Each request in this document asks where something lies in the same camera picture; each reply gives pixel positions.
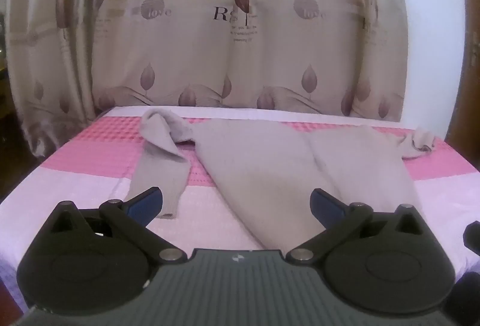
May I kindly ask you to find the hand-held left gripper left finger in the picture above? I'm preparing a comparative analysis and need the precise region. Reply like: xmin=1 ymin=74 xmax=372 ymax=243
xmin=40 ymin=187 xmax=189 ymax=265

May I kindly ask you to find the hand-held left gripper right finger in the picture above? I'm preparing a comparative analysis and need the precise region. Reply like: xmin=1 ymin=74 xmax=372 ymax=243
xmin=285 ymin=188 xmax=433 ymax=265

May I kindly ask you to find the beige knit sweater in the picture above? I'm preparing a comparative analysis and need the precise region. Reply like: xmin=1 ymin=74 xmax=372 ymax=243
xmin=125 ymin=109 xmax=436 ymax=252

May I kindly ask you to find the pink and lavender bed sheet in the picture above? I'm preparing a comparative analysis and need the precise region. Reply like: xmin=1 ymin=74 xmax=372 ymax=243
xmin=0 ymin=106 xmax=480 ymax=315

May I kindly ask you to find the beige leaf print curtain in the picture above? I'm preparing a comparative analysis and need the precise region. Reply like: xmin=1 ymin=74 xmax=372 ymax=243
xmin=0 ymin=0 xmax=413 ymax=161

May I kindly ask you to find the brown wooden door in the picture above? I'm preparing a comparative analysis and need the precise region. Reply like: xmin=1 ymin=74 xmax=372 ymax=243
xmin=446 ymin=0 xmax=480 ymax=171

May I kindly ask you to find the dark wooden furniture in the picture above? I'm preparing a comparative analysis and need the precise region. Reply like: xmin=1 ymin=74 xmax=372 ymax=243
xmin=0 ymin=11 xmax=17 ymax=117

